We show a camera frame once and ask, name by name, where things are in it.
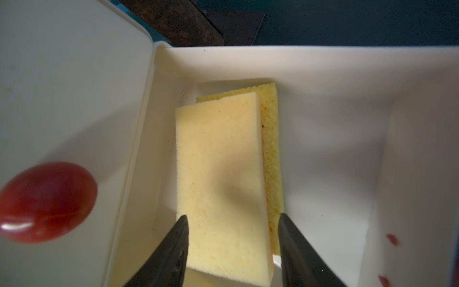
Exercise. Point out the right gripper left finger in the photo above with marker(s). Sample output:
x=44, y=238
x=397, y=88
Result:
x=167, y=265

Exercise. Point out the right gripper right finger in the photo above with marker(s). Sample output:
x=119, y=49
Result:
x=301, y=264

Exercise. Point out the pale yellow foam sponge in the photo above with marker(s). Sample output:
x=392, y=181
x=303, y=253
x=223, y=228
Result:
x=220, y=188

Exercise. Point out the red top drawer knob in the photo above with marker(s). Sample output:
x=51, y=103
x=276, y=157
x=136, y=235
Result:
x=46, y=202

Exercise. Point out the bright yellow porous sponge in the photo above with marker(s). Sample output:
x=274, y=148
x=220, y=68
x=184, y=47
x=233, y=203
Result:
x=271, y=152

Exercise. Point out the white three-drawer cabinet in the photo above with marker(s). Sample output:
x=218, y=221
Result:
x=75, y=77

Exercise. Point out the pink cherry blossom tree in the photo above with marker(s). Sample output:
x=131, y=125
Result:
x=184, y=24

